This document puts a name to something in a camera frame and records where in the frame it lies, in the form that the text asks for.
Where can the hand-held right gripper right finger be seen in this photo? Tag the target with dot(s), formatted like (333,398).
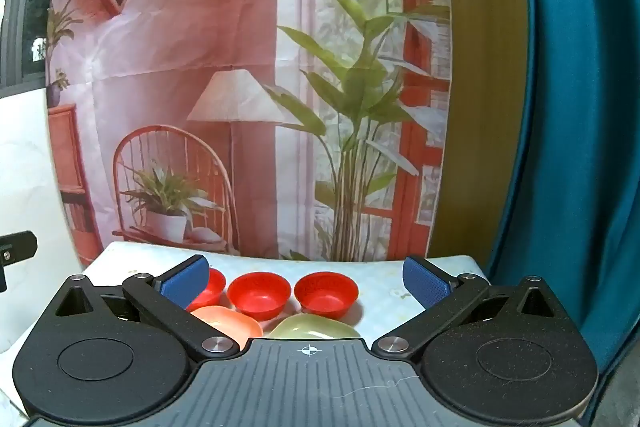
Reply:
(427,283)

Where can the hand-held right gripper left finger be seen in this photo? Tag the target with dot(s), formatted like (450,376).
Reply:
(186,281)

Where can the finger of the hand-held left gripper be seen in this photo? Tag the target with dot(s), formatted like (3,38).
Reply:
(20,247)

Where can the red plastic bowl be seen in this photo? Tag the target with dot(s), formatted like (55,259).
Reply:
(260,296)
(216,286)
(326,296)

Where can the orange plate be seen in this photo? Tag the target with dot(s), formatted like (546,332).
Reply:
(230,323)

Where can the pale green plastic plate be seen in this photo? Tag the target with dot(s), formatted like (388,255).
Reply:
(310,328)

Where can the floral checkered tablecloth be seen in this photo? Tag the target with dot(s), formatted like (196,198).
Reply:
(382,292)

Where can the teal curtain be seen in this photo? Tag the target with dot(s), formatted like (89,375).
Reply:
(575,107)

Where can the printed room scene backdrop cloth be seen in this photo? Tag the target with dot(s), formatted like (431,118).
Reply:
(200,32)

